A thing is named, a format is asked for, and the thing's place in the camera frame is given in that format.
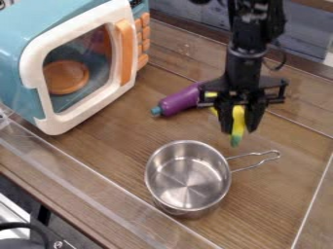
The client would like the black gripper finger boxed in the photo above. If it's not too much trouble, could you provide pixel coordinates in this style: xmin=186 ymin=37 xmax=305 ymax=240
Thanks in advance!
xmin=214 ymin=94 xmax=233 ymax=134
xmin=245 ymin=91 xmax=266 ymax=132

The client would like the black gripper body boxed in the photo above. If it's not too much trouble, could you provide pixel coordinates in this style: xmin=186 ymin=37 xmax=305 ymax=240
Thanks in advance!
xmin=198 ymin=75 xmax=289 ymax=107

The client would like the yellow toy banana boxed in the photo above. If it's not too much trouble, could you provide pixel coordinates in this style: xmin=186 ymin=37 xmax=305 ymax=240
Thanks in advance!
xmin=205 ymin=91 xmax=246 ymax=147

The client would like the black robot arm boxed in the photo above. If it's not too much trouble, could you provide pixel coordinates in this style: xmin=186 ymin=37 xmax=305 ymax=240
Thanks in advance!
xmin=200 ymin=0 xmax=289 ymax=134

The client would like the purple toy eggplant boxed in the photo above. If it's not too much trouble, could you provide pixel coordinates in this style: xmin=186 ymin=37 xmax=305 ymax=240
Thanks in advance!
xmin=151 ymin=82 xmax=202 ymax=117

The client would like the blue white toy microwave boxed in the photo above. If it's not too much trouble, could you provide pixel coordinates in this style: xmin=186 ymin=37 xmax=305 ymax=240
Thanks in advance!
xmin=0 ymin=0 xmax=151 ymax=135

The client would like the clear acrylic barrier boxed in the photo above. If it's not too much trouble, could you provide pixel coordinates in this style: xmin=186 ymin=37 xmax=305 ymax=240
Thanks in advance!
xmin=0 ymin=109 xmax=221 ymax=249

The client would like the silver pot with handle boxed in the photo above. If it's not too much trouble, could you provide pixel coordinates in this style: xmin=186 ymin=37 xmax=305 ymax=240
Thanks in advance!
xmin=145 ymin=140 xmax=281 ymax=219

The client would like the black cable bottom left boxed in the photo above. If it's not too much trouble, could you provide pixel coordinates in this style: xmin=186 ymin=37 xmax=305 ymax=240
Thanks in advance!
xmin=0 ymin=221 xmax=51 ymax=249

